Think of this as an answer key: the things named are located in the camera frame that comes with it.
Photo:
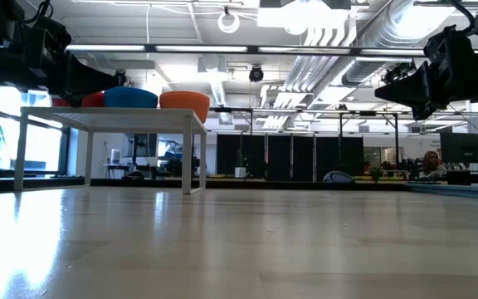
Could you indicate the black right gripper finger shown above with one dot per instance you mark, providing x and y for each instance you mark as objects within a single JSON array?
[{"x": 409, "y": 91}]

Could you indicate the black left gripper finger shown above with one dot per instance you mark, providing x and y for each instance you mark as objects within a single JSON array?
[{"x": 89, "y": 79}]

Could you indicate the blue plastic mini bowl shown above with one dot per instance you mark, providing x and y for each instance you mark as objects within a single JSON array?
[{"x": 131, "y": 99}]

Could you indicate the orange plastic mini bowl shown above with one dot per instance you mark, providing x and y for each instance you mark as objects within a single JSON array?
[{"x": 185, "y": 104}]

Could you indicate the red plastic mini bowl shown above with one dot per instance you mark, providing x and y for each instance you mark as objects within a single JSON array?
[{"x": 94, "y": 101}]

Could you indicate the black ceiling spotlight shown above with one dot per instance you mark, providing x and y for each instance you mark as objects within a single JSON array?
[{"x": 390, "y": 76}]

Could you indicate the white riser shelf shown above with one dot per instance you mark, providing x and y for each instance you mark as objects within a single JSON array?
[{"x": 118, "y": 120}]

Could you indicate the black desk monitor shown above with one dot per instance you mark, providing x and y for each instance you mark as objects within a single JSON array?
[{"x": 465, "y": 147}]

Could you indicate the person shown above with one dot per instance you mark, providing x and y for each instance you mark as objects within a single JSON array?
[{"x": 432, "y": 164}]

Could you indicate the white small appliance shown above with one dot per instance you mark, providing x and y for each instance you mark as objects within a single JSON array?
[{"x": 115, "y": 156}]

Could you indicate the dark background monitor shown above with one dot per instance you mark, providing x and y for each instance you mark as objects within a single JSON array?
[{"x": 145, "y": 145}]

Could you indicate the green potted plant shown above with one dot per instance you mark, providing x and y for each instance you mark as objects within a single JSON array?
[{"x": 377, "y": 172}]

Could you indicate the blue mat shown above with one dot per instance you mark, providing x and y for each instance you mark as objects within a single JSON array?
[{"x": 455, "y": 192}]

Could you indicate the dark office chair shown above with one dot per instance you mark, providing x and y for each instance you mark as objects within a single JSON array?
[{"x": 338, "y": 177}]

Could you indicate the white plant pot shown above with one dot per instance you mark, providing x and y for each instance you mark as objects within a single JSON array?
[{"x": 240, "y": 172}]

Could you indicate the black round ceiling camera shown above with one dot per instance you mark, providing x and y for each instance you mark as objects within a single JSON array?
[
  {"x": 122, "y": 78},
  {"x": 256, "y": 74}
]

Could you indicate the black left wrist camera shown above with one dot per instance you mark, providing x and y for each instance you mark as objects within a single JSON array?
[{"x": 48, "y": 35}]

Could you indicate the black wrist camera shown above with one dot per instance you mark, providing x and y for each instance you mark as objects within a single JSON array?
[
  {"x": 438, "y": 39},
  {"x": 48, "y": 35}
]

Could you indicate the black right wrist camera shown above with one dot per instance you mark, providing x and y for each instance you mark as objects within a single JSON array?
[{"x": 438, "y": 39}]

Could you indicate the black partition wall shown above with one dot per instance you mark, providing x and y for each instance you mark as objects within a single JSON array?
[{"x": 280, "y": 155}]

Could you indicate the overhead frame bar with lights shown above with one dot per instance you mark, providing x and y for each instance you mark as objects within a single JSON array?
[{"x": 264, "y": 50}]

